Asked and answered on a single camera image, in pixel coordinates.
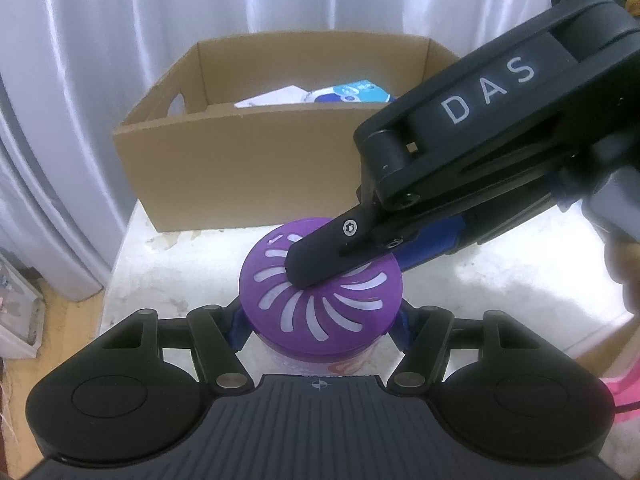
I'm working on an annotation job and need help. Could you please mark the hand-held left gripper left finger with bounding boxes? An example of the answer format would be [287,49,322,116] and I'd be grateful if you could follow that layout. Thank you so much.
[97,300,252,396]

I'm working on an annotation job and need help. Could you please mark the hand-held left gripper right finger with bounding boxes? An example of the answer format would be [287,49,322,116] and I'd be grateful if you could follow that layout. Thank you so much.
[387,301,546,397]

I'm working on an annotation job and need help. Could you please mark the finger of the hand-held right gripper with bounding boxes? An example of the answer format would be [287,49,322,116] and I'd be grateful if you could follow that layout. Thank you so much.
[285,186,422,290]
[399,179,567,272]

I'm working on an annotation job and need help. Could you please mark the purple-lid air freshener jar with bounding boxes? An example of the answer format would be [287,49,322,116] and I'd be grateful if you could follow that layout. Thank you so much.
[239,216,404,377]

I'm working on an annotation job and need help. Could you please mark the brown cardboard box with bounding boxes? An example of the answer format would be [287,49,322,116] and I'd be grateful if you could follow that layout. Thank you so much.
[112,31,463,234]

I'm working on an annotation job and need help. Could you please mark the blue wet wipes pack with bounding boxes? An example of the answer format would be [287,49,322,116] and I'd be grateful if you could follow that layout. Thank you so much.
[305,79,393,105]

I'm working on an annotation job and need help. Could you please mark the small white carton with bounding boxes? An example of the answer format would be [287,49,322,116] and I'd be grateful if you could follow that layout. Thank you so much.
[234,85,309,109]

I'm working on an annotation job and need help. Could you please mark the person's right hand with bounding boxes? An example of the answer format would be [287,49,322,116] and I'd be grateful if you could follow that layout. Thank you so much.
[602,236,640,317]

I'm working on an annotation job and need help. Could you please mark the white storage box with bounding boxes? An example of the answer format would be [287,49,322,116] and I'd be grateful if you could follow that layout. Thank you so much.
[0,251,47,359]

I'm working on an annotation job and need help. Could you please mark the pink floral cloth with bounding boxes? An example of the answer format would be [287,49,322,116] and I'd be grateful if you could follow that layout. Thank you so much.
[597,360,640,417]

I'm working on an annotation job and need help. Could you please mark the grey curtain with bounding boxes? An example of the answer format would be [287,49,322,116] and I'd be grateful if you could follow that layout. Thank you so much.
[0,0,553,303]

